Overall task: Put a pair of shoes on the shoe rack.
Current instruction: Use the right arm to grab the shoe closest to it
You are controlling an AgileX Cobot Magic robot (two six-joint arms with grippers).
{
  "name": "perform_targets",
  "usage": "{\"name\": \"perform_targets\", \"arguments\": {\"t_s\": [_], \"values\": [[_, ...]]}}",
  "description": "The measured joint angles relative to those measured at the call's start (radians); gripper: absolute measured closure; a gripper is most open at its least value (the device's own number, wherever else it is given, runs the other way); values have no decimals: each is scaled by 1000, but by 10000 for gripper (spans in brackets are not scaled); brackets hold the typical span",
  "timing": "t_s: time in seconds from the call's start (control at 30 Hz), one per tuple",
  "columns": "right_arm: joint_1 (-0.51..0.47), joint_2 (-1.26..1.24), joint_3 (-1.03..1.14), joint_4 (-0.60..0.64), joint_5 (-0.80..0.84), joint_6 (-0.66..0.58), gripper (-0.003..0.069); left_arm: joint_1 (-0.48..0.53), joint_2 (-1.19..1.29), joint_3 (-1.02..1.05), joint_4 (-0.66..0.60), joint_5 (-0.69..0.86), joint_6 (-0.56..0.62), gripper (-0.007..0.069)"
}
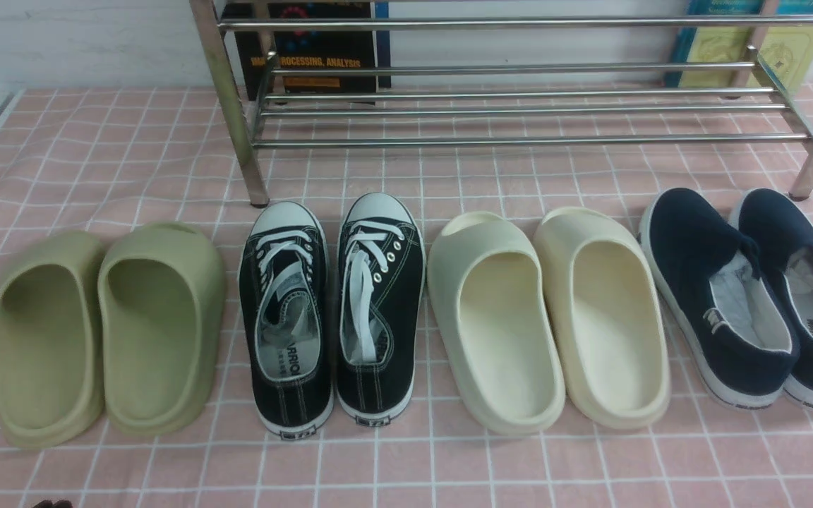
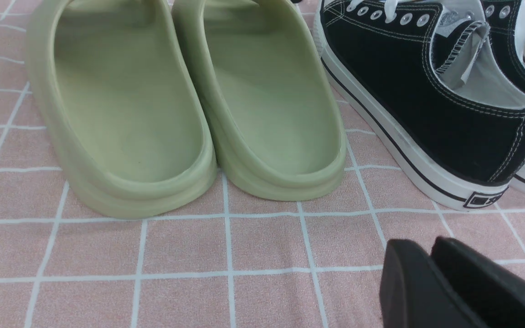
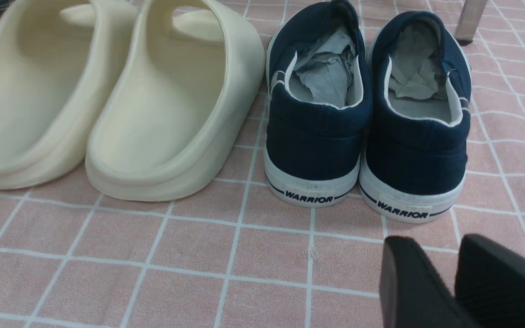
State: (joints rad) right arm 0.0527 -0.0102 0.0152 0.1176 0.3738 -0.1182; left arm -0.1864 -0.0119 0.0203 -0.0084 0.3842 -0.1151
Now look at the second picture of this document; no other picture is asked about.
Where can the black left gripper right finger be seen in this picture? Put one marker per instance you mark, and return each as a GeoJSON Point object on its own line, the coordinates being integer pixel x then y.
{"type": "Point", "coordinates": [495, 294]}

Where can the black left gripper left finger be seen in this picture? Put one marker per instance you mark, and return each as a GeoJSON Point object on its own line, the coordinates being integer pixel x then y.
{"type": "Point", "coordinates": [415, 294]}

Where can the right green foam slide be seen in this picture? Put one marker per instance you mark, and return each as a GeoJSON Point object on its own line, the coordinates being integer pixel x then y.
{"type": "Point", "coordinates": [276, 127]}

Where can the left green foam slide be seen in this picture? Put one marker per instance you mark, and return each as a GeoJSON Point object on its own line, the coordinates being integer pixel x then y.
{"type": "Point", "coordinates": [121, 111]}

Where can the pink checkered tablecloth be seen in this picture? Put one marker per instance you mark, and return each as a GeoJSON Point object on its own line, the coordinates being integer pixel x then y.
{"type": "Point", "coordinates": [225, 260]}

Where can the green foam slide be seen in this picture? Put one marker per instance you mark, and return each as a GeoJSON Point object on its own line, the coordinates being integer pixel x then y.
{"type": "Point", "coordinates": [121, 111]}
{"type": "Point", "coordinates": [276, 127]}

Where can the left black canvas sneaker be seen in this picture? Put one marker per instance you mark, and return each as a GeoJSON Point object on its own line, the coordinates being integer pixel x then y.
{"type": "Point", "coordinates": [423, 75]}

